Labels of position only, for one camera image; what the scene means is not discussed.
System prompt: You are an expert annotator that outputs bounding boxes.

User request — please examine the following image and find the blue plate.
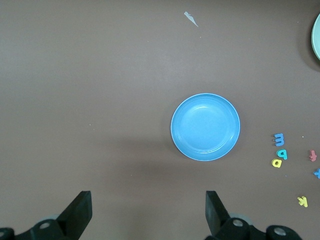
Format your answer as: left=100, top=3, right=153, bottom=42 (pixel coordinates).
left=170, top=92, right=241, bottom=162

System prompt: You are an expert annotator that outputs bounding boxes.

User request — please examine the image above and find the green plate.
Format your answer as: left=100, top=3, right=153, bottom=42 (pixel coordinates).
left=311, top=12, right=320, bottom=61

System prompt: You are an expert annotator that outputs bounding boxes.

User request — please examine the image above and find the brown table cover sheet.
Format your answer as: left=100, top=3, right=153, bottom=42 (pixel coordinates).
left=0, top=0, right=320, bottom=240

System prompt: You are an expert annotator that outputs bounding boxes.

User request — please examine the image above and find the blue foam letter m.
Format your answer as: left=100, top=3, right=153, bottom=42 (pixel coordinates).
left=272, top=133, right=286, bottom=147

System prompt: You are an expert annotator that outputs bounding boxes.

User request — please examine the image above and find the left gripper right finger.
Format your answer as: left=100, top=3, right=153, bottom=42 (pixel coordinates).
left=204, top=190, right=301, bottom=240

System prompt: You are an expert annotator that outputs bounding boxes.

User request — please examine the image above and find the yellow foam letter k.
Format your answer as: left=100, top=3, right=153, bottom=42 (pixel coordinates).
left=297, top=195, right=309, bottom=208

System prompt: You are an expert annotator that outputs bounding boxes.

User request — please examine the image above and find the white paper scrap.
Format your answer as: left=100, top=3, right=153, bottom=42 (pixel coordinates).
left=183, top=11, right=199, bottom=28

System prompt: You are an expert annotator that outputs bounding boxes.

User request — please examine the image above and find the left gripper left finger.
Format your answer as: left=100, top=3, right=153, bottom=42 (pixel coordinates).
left=0, top=191, right=93, bottom=240

